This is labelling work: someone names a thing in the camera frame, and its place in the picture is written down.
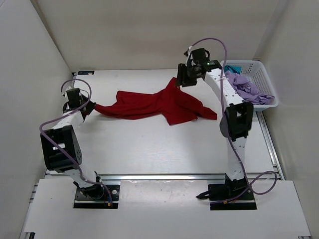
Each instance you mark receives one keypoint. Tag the purple t shirt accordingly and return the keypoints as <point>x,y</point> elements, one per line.
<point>247,90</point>

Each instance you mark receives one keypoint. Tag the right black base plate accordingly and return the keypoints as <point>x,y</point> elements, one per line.
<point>224,198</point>

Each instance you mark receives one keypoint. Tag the red t shirt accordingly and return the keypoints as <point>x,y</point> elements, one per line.
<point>171,102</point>

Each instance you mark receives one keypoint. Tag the teal t shirt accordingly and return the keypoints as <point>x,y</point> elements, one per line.
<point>232,69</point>

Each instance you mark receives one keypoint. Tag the aluminium rail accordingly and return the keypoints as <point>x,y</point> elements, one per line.
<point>167,177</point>

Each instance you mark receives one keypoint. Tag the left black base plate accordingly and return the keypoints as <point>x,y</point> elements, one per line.
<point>96,197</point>

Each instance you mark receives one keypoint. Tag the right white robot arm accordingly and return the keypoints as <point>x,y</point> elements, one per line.
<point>235,123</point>

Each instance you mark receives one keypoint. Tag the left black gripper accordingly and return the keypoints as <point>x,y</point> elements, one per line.
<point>87,107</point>

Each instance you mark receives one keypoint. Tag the white plastic basket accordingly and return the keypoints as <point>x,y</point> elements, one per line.
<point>257,74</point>

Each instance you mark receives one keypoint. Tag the small table label sticker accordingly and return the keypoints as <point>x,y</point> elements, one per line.
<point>85,72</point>

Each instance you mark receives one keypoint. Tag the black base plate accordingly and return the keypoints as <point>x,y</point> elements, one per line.
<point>96,197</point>
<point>224,198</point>

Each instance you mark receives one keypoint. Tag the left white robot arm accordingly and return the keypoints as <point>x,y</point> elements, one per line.
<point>61,149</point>

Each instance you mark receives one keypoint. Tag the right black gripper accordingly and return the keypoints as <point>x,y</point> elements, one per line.
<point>184,76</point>

